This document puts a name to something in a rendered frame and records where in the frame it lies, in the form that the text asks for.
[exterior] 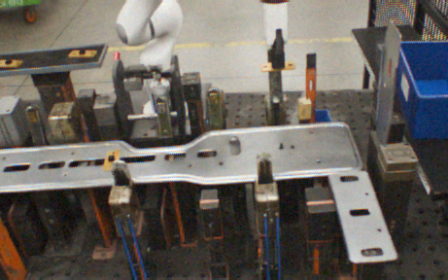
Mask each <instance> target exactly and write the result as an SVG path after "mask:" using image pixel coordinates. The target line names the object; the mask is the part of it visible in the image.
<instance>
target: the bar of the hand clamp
mask: <svg viewBox="0 0 448 280"><path fill-rule="evenodd" d="M267 57H268V63H269V62H271V60H270V49H267ZM268 88H269V101H270V109H273V93H279V99H280V108H283V97H282V71H268Z"/></svg>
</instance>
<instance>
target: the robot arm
mask: <svg viewBox="0 0 448 280"><path fill-rule="evenodd" d="M259 1H260V2H263V32H264V37H265V41H266V45H267V46H269V45H271V48H272V49H270V60H271V63H272V69H274V68H284V67H285V66H286V57H285V46H284V44H287V43H288V33H289V13H288V2H289V1H291V0H259ZM182 25H183V13H182V11H181V7H180V6H179V4H178V2H176V1H175V0H127V2H126V3H125V4H124V5H123V8H122V9H121V11H120V13H119V17H118V20H117V32H118V37H120V39H121V41H122V42H123V43H124V44H126V45H127V46H132V47H135V46H139V45H144V44H146V43H148V42H149V41H150V42H149V43H148V45H147V46H146V47H145V48H144V49H143V52H142V53H141V55H140V63H141V64H144V65H145V67H148V65H152V66H153V65H159V64H162V66H163V67H164V68H163V71H162V72H170V59H171V55H172V54H174V53H173V51H174V45H175V43H176V41H177V39H178V37H179V33H180V31H181V28H182ZM153 81H154V79H149V80H145V82H146V85H147V92H148V94H149V97H150V100H151V101H150V102H147V105H146V106H145V107H144V114H152V113H155V107H154V103H153V99H152V92H151V88H150V84H151V83H152V82H153Z"/></svg>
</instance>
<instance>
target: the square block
mask: <svg viewBox="0 0 448 280"><path fill-rule="evenodd" d="M377 155H378V157H377V161H376V163H377V165H378V168H377V174H376V188H375V195H376V197H377V199H378V202H379V206H380V208H381V211H382V212H383V217H384V220H385V221H386V224H387V228H388V230H389V233H390V237H391V238H392V240H393V242H394V247H395V249H396V252H397V258H396V260H393V261H385V262H394V261H400V259H401V255H400V253H401V244H402V239H403V235H404V231H405V226H406V217H407V213H408V208H409V203H410V199H411V190H412V186H413V181H414V180H415V179H416V172H417V170H418V168H417V164H418V160H417V159H416V156H415V154H414V152H413V151H412V147H411V146H410V144H409V143H408V142H405V143H395V144H385V145H380V148H379V153H378V154H377Z"/></svg>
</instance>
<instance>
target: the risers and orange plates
mask: <svg viewBox="0 0 448 280"><path fill-rule="evenodd" d="M213 189H217V190H218V195H219V205H220V206H221V212H222V219H223V234H224V210H223V202H222V196H221V189H220V185H217V186H210V190H213ZM144 212H145V215H146V222H147V225H148V232H149V235H150V238H151V240H152V242H151V244H152V247H153V251H163V250H167V249H170V240H171V231H172V223H173V217H172V213H171V209H170V205H169V196H168V193H167V189H166V188H164V189H163V194H161V190H160V184H158V185H147V192H146V198H145V203H144ZM0 217H1V218H2V222H3V225H4V226H6V230H7V231H8V233H9V235H10V238H11V239H12V241H13V243H14V246H15V247H16V249H17V251H18V254H19V255H25V256H26V257H27V256H43V253H44V251H45V247H46V244H47V242H48V240H49V236H48V232H47V229H46V228H45V226H44V222H43V220H42V218H41V216H40V214H39V210H38V208H37V206H36V204H35V200H34V199H31V196H30V194H29V195H23V192H20V193H12V192H9V193H0Z"/></svg>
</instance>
